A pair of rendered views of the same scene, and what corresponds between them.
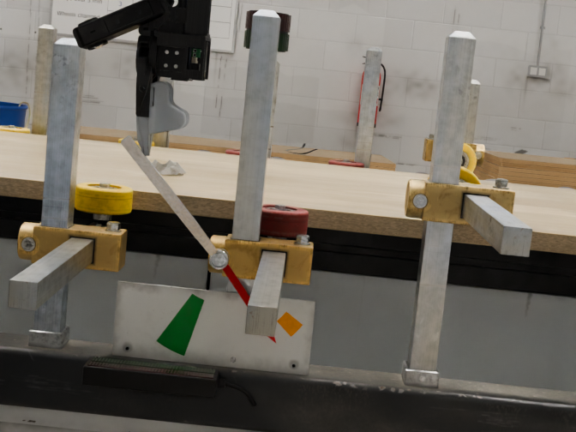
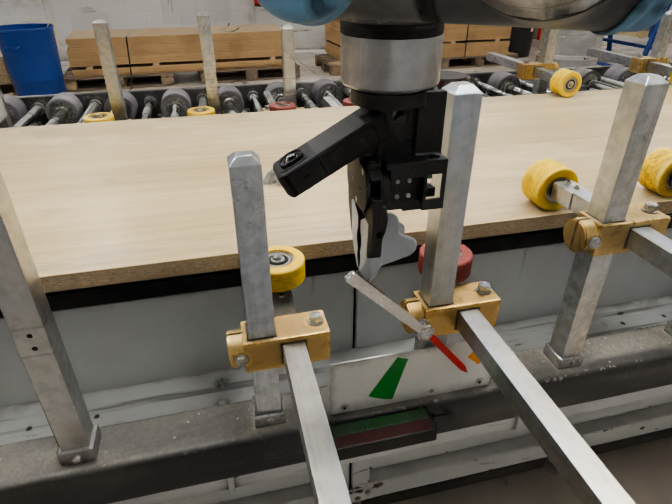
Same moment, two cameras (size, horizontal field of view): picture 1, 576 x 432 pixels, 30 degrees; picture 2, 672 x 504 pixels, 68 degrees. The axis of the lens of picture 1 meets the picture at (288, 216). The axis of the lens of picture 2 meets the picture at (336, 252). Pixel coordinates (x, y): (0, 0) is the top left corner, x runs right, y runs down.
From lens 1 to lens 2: 0.96 m
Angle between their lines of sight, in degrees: 27
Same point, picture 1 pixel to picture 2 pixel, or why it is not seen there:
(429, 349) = (578, 341)
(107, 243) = (318, 340)
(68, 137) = (262, 259)
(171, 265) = (324, 282)
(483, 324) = (553, 267)
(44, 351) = (274, 433)
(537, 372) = not seen: hidden behind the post
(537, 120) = not seen: outside the picture
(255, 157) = (451, 236)
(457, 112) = (637, 158)
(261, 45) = (461, 127)
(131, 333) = (346, 397)
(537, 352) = not seen: hidden behind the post
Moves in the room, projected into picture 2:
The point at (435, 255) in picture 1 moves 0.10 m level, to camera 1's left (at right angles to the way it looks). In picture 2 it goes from (595, 278) to (536, 288)
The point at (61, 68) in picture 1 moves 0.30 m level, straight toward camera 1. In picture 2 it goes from (243, 192) to (391, 366)
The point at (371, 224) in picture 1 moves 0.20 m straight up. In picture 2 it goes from (496, 228) to (517, 112)
